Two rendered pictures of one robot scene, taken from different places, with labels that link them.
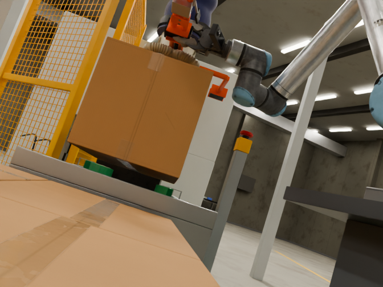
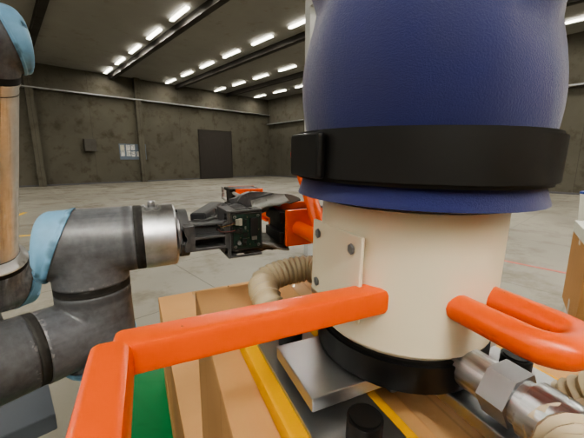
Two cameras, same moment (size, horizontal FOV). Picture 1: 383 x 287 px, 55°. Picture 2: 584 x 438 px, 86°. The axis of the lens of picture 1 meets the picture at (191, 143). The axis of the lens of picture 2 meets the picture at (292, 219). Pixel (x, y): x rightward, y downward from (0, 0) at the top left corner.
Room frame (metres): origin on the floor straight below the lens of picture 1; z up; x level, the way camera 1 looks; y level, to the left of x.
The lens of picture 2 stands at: (1.82, -0.02, 1.31)
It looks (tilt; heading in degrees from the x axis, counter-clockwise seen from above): 11 degrees down; 159
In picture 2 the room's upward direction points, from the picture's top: straight up
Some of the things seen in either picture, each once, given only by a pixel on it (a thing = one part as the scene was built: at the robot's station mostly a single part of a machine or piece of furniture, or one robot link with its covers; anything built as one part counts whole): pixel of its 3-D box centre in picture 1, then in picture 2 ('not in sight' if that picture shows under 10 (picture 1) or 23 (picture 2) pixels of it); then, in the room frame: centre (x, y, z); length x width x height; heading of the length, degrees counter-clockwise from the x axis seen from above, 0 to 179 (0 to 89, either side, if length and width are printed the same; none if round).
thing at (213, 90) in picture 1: (217, 93); not in sight; (1.88, -0.05, 1.19); 0.09 x 0.08 x 0.05; 93
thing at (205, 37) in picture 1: (212, 44); (219, 229); (1.33, 0.04, 1.20); 0.12 x 0.09 x 0.08; 95
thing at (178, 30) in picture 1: (178, 31); (298, 222); (1.32, 0.18, 1.20); 0.10 x 0.08 x 0.06; 93
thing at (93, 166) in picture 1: (97, 169); not in sight; (2.74, 0.60, 0.60); 1.60 x 0.11 x 0.09; 6
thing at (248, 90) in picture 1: (248, 89); (89, 324); (1.35, -0.14, 1.09); 0.12 x 0.09 x 0.12; 124
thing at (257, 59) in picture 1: (253, 60); (92, 243); (1.34, -0.13, 1.20); 0.12 x 0.09 x 0.10; 95
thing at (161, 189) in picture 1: (165, 192); not in sight; (2.79, 0.07, 0.60); 1.60 x 0.11 x 0.09; 6
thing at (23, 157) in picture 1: (117, 188); not in sight; (1.25, 0.19, 0.58); 0.70 x 0.03 x 0.06; 96
